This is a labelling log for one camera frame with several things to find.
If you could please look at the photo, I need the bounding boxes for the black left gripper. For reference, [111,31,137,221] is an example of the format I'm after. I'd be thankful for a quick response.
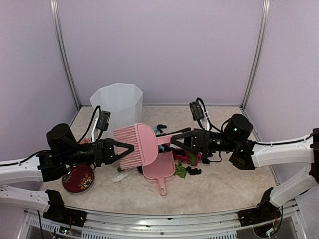
[61,137,134,167]

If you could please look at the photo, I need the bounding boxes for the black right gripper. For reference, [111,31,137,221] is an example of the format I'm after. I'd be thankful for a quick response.
[166,127,238,156]

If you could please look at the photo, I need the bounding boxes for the pink hand brush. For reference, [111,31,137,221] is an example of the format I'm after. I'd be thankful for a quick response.
[113,123,172,170]

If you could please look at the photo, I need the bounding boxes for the pink plastic dustpan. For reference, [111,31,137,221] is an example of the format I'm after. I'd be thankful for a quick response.
[142,151,175,196]

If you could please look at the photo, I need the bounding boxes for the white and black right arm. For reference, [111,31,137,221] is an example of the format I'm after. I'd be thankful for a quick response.
[170,114,319,221]

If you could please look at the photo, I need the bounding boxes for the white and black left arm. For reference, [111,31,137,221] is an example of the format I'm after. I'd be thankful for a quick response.
[0,123,134,222]

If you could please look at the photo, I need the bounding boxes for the pile of coloured paper scraps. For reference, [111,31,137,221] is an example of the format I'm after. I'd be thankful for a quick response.
[153,126,212,167]

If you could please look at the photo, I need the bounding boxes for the red patterned glass bowl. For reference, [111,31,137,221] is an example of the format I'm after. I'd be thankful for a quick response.
[79,138,92,144]

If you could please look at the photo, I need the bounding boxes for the black paper scrap right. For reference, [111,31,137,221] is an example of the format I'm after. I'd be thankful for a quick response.
[186,166,202,176]

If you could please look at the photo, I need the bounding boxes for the green paper scrap near dustpan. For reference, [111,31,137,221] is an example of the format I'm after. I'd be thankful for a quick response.
[174,162,187,179]

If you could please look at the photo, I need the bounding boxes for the navy paper scrap far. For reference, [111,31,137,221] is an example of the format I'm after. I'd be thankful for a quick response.
[156,124,167,133]

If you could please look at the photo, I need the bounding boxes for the red floral lacquer bowl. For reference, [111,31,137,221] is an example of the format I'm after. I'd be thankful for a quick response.
[62,164,94,193]

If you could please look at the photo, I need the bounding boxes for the translucent white plastic bin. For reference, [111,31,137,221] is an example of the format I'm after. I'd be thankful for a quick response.
[90,83,143,138]

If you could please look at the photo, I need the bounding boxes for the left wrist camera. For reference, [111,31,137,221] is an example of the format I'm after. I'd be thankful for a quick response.
[91,111,111,142]

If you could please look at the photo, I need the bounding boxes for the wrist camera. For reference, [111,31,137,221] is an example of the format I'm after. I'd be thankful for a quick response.
[189,98,212,131]
[91,111,111,142]

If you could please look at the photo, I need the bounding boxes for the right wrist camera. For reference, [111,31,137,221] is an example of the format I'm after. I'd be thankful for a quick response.
[189,98,212,131]

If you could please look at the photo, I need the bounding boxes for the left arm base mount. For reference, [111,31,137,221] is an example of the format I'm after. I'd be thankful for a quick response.
[43,189,87,228]

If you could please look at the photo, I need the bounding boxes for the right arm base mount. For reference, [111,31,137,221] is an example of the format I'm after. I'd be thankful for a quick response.
[237,187,282,227]

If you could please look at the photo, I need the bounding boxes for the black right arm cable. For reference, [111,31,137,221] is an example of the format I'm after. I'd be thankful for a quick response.
[195,97,319,162]

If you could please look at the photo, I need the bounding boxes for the aluminium front rail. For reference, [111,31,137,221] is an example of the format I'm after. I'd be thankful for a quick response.
[23,206,302,239]

